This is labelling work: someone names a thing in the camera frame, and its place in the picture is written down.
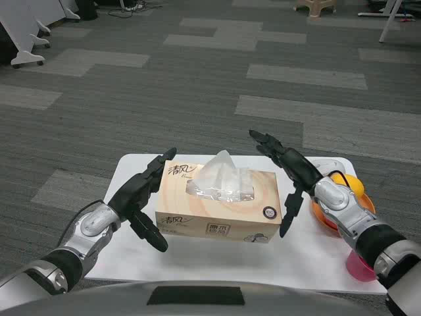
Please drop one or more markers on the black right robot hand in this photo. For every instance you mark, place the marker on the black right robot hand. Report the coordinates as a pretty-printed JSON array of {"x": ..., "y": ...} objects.
[{"x": 299, "y": 168}]

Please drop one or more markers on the pink plastic cup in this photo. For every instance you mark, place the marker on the pink plastic cup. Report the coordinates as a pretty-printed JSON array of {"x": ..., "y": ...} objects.
[{"x": 356, "y": 267}]

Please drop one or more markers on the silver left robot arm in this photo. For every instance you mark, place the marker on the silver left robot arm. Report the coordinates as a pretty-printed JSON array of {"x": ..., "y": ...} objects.
[{"x": 92, "y": 224}]

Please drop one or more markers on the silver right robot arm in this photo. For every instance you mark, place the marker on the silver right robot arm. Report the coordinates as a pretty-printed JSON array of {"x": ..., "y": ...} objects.
[{"x": 342, "y": 200}]

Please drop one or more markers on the white computer mouse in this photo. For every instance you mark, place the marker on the white computer mouse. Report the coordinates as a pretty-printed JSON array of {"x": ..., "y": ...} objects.
[{"x": 329, "y": 164}]

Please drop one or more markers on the white desk leg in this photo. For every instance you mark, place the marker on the white desk leg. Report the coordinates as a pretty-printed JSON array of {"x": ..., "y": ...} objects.
[{"x": 389, "y": 19}]

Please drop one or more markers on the beige printed tissue box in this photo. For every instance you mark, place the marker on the beige printed tissue box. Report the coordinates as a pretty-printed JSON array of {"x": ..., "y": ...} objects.
[{"x": 237, "y": 214}]

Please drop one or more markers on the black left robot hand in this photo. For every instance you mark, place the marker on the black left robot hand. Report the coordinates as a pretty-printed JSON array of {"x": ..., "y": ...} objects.
[{"x": 128, "y": 197}]

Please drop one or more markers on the white partition on casters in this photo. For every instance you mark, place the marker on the white partition on casters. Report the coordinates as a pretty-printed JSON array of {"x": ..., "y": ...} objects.
[
  {"x": 40, "y": 41},
  {"x": 26, "y": 58},
  {"x": 44, "y": 28},
  {"x": 71, "y": 14}
]

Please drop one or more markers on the beige plastic stool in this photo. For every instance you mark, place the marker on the beige plastic stool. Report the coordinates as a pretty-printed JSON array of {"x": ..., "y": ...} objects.
[{"x": 315, "y": 6}]

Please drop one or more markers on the silver robot chest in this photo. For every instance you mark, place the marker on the silver robot chest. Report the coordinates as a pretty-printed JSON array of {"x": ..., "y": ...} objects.
[{"x": 98, "y": 303}]

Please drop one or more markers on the black waste bin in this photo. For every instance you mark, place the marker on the black waste bin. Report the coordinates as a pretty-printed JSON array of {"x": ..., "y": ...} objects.
[{"x": 88, "y": 8}]

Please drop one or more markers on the yellow lemon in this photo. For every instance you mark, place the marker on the yellow lemon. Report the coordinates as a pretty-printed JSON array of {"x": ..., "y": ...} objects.
[{"x": 356, "y": 186}]

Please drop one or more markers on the orange plate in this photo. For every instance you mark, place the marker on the orange plate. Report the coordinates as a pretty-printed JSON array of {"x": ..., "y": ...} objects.
[{"x": 366, "y": 202}]

